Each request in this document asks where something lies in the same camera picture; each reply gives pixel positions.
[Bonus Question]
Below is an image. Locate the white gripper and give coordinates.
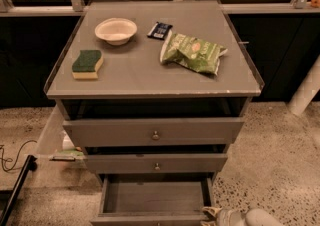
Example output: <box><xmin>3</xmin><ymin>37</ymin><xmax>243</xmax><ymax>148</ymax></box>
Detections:
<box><xmin>200</xmin><ymin>206</ymin><xmax>246</xmax><ymax>226</ymax></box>

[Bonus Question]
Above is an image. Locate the grey bottom drawer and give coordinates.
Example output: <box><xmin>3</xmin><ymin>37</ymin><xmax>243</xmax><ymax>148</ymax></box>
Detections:
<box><xmin>91</xmin><ymin>173</ymin><xmax>212</xmax><ymax>226</ymax></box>

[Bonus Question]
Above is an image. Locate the grey drawer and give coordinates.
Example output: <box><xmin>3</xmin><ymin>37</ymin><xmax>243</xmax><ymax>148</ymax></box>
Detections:
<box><xmin>91</xmin><ymin>173</ymin><xmax>212</xmax><ymax>226</ymax></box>
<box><xmin>84</xmin><ymin>154</ymin><xmax>227</xmax><ymax>174</ymax></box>
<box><xmin>63</xmin><ymin>117</ymin><xmax>244</xmax><ymax>147</ymax></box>

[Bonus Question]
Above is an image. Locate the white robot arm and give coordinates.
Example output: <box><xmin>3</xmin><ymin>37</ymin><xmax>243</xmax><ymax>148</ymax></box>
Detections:
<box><xmin>200</xmin><ymin>207</ymin><xmax>285</xmax><ymax>226</ymax></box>

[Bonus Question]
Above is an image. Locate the grey middle drawer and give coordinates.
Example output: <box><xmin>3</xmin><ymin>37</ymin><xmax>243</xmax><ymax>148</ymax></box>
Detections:
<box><xmin>84</xmin><ymin>154</ymin><xmax>227</xmax><ymax>174</ymax></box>

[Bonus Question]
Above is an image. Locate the grey top drawer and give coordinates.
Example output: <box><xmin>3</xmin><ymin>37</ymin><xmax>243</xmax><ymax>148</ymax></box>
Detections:
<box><xmin>63</xmin><ymin>117</ymin><xmax>244</xmax><ymax>147</ymax></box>

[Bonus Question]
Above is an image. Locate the grey drawer cabinet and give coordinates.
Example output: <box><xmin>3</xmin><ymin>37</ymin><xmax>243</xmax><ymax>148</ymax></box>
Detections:
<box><xmin>43</xmin><ymin>0</ymin><xmax>266</xmax><ymax>184</ymax></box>

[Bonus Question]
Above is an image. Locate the green chip bag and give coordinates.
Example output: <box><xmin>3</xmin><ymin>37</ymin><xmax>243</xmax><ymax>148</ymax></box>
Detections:
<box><xmin>160</xmin><ymin>31</ymin><xmax>228</xmax><ymax>75</ymax></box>

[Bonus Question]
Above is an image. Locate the clear plastic bin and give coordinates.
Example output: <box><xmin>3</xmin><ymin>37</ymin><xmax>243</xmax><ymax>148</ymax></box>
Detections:
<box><xmin>35</xmin><ymin>107</ymin><xmax>87</xmax><ymax>169</ymax></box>

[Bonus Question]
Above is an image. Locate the white pole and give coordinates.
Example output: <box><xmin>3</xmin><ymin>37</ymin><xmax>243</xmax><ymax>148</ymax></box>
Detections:
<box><xmin>288</xmin><ymin>55</ymin><xmax>320</xmax><ymax>116</ymax></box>

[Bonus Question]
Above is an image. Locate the black metal bar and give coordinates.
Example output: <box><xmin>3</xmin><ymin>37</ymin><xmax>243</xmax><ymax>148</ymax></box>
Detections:
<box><xmin>0</xmin><ymin>155</ymin><xmax>37</xmax><ymax>226</ymax></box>

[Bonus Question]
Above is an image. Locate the dark blue snack packet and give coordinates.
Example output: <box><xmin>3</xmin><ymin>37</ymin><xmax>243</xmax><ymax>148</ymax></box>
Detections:
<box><xmin>147</xmin><ymin>22</ymin><xmax>172</xmax><ymax>40</ymax></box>

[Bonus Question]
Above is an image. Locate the green yellow sponge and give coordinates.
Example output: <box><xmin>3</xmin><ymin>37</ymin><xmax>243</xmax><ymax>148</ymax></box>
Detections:
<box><xmin>72</xmin><ymin>50</ymin><xmax>103</xmax><ymax>80</ymax></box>

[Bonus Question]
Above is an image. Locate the white paper bowl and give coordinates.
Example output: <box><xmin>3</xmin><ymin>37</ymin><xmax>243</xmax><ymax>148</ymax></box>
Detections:
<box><xmin>95</xmin><ymin>18</ymin><xmax>137</xmax><ymax>46</ymax></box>

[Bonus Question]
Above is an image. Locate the orange fruit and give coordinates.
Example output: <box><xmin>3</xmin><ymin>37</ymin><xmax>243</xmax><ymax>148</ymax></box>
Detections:
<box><xmin>311</xmin><ymin>0</ymin><xmax>320</xmax><ymax>8</ymax></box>

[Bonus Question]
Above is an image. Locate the black cable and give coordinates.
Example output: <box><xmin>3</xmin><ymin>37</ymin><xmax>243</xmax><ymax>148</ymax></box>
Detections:
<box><xmin>0</xmin><ymin>139</ymin><xmax>38</xmax><ymax>173</ymax></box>

